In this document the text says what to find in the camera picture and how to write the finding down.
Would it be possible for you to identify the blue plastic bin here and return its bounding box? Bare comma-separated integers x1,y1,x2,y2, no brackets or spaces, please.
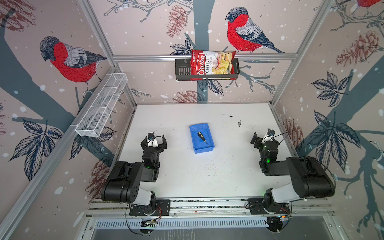
190,123,215,154

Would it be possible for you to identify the aluminium left diagonal frame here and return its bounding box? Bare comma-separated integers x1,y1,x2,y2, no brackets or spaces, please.
0,65,119,240

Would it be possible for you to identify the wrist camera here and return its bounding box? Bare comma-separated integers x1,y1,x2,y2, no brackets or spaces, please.
262,129,276,144
147,132,159,148

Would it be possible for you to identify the aluminium horizontal frame bar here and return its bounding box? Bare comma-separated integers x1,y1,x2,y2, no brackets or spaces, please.
112,52,299,63

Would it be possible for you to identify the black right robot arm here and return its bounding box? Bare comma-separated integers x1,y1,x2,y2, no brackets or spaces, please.
155,137,335,203

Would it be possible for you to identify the black yellow screwdriver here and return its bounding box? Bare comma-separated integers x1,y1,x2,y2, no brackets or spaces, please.
197,132,210,147

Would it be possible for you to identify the black wall basket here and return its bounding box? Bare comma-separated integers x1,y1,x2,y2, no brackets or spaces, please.
175,58,240,81

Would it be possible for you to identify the aluminium corner frame post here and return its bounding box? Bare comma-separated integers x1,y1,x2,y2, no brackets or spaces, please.
78,0,138,106

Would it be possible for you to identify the white wire mesh basket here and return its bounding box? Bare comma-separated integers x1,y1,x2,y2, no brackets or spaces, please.
75,73,128,138

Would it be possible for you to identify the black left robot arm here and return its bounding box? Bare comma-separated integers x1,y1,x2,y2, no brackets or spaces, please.
100,133,167,208

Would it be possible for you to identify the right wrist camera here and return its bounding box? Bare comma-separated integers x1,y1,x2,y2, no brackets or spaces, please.
262,129,276,144

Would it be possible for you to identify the red cassava chips bag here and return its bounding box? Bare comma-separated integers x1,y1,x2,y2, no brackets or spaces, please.
191,50,236,74

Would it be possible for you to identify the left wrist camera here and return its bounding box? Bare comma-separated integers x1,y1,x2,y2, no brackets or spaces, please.
147,132,159,148

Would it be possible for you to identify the aluminium right frame post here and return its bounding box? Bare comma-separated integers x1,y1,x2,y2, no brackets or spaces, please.
271,0,334,107

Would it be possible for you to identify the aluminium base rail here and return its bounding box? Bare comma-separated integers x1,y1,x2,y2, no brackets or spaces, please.
84,197,336,220

